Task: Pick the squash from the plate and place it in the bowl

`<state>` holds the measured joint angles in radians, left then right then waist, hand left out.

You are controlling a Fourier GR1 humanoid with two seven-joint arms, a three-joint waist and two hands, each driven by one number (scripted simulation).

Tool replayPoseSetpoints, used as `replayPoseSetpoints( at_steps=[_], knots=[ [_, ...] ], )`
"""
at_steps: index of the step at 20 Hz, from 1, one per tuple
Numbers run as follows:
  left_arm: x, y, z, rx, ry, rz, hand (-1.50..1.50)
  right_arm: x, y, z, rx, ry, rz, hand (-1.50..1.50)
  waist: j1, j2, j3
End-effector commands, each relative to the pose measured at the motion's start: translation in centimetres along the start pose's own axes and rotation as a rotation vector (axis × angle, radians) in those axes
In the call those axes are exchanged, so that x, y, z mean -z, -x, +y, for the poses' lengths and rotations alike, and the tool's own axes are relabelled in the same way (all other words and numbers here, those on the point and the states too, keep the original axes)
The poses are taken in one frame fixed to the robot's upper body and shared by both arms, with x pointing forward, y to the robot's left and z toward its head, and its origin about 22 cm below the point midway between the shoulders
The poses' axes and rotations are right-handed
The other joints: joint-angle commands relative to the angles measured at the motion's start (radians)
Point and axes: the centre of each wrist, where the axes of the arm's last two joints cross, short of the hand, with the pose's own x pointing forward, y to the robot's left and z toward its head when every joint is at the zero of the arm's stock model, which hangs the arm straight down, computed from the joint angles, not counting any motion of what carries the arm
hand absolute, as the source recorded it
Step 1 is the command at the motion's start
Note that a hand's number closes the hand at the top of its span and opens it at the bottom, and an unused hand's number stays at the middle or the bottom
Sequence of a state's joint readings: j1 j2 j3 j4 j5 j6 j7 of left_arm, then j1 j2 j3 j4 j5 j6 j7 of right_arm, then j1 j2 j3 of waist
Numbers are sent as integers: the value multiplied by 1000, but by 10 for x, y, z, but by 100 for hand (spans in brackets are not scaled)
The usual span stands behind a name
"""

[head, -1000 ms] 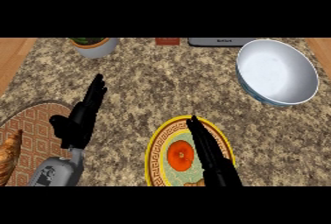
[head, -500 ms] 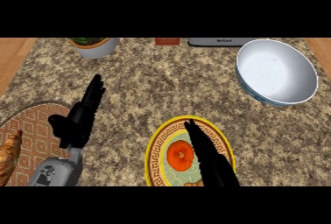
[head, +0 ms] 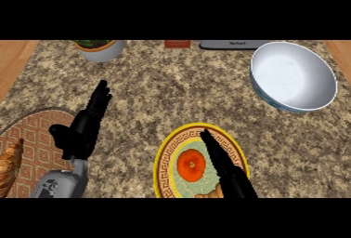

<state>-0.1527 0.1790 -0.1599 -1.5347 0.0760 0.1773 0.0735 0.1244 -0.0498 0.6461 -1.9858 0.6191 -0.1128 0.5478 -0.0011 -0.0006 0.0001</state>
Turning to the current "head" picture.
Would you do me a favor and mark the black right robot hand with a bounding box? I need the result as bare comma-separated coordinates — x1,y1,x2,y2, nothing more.
199,128,261,199

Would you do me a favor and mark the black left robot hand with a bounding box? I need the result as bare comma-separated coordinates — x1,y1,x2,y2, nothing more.
49,79,113,161

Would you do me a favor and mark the orange round squash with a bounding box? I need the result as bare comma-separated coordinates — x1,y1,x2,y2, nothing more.
175,149,206,183

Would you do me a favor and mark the yellow rimmed patterned plate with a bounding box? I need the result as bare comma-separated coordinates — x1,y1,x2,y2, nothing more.
152,122,251,199

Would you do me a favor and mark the white bowl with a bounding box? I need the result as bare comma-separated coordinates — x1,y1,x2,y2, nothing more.
249,41,339,113

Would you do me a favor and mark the tan food piece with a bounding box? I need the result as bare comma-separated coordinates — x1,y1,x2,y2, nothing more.
193,182,224,199

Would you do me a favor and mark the brown croissant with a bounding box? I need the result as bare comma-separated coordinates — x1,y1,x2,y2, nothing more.
0,138,25,199

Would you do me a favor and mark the white pot with plant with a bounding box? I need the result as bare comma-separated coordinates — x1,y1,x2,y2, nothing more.
68,39,127,63

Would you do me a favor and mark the red box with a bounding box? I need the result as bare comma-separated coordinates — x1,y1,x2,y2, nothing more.
164,39,192,49

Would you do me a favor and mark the dark grey flat appliance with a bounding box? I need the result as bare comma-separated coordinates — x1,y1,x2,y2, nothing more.
197,39,276,51

